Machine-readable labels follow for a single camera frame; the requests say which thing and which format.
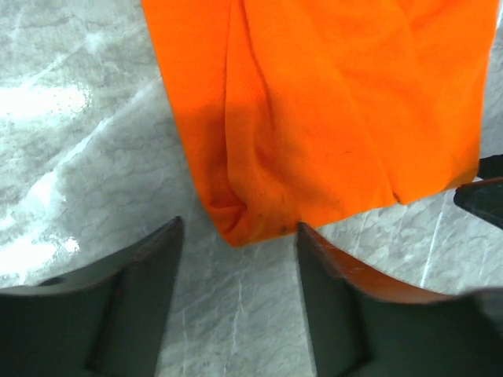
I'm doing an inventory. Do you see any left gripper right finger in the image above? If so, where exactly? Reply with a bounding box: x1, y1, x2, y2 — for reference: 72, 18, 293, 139
296, 223, 502, 376

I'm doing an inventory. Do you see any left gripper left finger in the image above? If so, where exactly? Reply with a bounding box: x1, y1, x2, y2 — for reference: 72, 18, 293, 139
1, 218, 184, 376

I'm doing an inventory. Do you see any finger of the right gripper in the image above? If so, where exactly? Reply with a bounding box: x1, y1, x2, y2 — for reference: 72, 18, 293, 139
453, 155, 503, 229

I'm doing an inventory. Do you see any orange t shirt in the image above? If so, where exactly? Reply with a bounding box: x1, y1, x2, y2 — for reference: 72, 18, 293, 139
142, 0, 499, 247

